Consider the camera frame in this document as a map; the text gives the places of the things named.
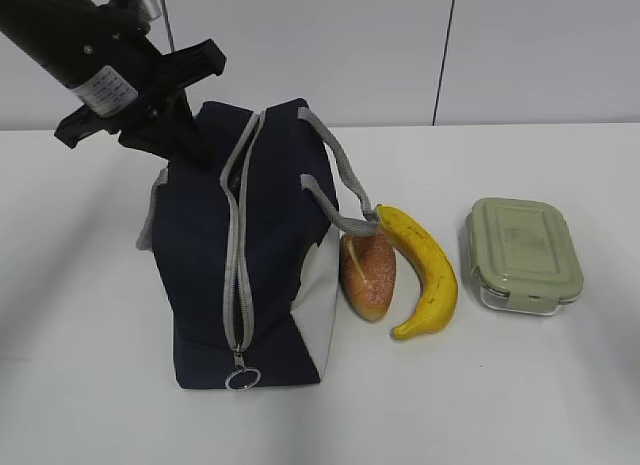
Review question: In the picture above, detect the navy and white lunch bag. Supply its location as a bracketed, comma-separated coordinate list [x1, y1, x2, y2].
[137, 99, 379, 390]

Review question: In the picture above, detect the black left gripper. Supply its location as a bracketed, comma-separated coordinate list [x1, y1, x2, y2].
[54, 39, 226, 169]

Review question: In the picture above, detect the green lid glass food container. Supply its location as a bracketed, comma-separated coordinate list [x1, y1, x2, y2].
[465, 197, 584, 316]

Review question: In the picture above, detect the yellow banana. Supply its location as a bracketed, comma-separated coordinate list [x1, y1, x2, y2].
[376, 204, 459, 341]

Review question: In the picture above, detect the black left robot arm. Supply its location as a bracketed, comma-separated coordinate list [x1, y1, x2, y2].
[1, 0, 226, 168]

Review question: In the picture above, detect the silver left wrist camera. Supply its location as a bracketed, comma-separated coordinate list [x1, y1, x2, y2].
[117, 0, 162, 23]

